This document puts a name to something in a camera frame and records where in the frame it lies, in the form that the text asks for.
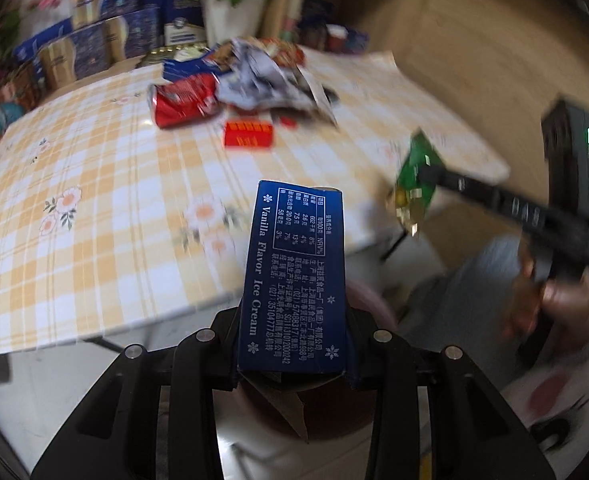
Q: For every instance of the white printed blister card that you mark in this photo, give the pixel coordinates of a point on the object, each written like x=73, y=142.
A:
x=257, y=83

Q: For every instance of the blue ice cream box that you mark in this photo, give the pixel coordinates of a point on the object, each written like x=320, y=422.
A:
x=293, y=310

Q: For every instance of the right hand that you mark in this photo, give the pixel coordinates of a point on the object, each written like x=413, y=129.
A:
x=567, y=304

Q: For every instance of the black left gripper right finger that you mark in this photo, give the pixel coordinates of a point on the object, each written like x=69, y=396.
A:
x=473, y=431

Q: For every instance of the yellow plaid floral tablecloth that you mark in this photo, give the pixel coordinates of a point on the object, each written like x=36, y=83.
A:
x=108, y=222

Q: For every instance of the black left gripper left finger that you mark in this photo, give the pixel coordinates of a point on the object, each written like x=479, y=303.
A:
x=112, y=433

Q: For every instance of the blue white milk carton box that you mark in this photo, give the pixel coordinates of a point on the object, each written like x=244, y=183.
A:
x=183, y=22

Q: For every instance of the small red cardboard box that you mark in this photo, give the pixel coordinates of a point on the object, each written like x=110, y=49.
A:
x=251, y=134

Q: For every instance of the green snack wrapper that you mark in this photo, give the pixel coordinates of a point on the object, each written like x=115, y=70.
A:
x=410, y=199

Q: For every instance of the blue snack packet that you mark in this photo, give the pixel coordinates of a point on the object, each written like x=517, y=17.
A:
x=175, y=70

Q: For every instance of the brown paper bag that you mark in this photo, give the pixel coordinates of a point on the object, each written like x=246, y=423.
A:
x=285, y=54

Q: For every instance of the crushed red soda can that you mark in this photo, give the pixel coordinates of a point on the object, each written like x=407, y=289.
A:
x=188, y=100

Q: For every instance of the white square flower vase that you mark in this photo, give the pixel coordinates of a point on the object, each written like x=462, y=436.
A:
x=224, y=21

